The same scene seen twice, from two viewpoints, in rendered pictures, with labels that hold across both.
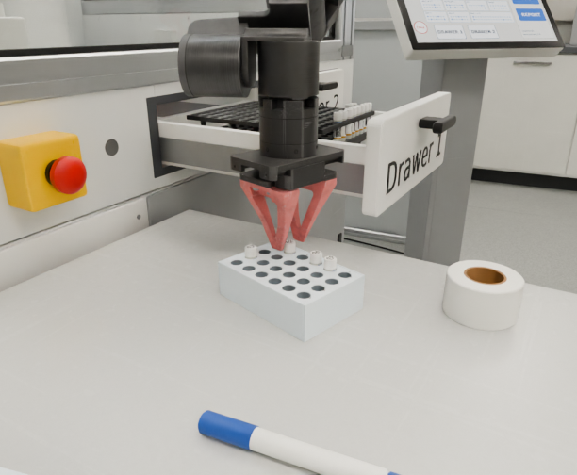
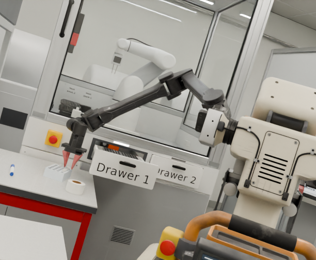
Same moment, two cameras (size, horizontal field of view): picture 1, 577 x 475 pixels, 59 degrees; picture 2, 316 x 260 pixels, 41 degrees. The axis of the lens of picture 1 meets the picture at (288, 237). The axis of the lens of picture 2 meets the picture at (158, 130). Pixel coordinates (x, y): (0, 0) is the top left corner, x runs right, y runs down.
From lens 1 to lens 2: 166 cm
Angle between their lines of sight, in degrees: 50
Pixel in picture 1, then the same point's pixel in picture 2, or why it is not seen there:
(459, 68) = (303, 206)
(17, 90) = (58, 122)
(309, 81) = (77, 131)
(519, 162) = not seen: outside the picture
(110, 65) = not seen: hidden behind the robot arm
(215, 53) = (70, 122)
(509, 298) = (70, 183)
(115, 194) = (72, 155)
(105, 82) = not seen: hidden behind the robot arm
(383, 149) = (95, 156)
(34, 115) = (60, 128)
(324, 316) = (49, 174)
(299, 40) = (78, 123)
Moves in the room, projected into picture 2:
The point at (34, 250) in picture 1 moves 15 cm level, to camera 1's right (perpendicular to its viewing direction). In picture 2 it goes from (45, 155) to (59, 164)
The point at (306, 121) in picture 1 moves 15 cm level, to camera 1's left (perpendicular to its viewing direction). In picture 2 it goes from (74, 139) to (58, 130)
